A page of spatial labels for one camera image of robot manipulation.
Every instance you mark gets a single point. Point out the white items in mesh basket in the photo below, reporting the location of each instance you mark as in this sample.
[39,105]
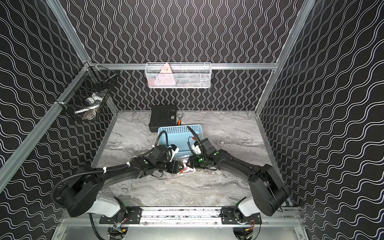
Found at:
[89,111]

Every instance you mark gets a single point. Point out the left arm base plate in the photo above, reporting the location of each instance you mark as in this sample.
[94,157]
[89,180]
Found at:
[120,215]

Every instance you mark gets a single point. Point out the white wire wall basket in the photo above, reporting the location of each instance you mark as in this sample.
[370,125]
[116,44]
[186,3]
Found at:
[188,75]

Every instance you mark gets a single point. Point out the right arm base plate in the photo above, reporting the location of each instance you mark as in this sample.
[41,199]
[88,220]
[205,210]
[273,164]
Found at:
[232,216]

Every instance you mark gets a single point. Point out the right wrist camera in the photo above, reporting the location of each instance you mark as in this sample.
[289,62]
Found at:
[196,149]

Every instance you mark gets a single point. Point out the light blue plastic basket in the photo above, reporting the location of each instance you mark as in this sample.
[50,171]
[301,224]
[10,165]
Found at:
[179,136]

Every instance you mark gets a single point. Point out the aluminium front rail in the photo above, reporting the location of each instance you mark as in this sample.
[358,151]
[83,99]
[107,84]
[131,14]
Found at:
[206,217]

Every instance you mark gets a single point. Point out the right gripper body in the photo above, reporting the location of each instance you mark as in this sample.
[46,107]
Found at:
[199,161]

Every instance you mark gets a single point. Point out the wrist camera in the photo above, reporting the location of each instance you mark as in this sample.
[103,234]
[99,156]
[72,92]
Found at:
[196,149]
[173,150]

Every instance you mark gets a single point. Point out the black box device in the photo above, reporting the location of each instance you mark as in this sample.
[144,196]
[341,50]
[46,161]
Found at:
[162,116]

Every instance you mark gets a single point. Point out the orange handled tool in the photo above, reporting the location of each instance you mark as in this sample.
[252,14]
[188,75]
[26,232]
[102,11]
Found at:
[180,116]

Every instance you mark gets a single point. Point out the black wire mesh basket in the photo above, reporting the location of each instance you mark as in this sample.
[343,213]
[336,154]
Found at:
[98,80]

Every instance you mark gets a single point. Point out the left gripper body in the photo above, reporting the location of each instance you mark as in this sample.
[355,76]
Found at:
[174,167]

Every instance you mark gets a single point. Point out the clear plastic clamshell container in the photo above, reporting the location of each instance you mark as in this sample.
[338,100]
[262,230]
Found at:
[188,167]

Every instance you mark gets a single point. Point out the pink triangle card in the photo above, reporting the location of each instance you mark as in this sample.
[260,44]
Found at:
[165,78]

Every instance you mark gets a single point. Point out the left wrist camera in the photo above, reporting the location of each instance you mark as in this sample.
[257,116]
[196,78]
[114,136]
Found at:
[173,150]

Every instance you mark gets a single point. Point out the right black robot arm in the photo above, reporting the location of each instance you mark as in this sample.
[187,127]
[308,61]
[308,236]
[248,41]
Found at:
[267,188]

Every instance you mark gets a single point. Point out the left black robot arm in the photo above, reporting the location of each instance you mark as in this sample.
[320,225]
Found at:
[80,193]

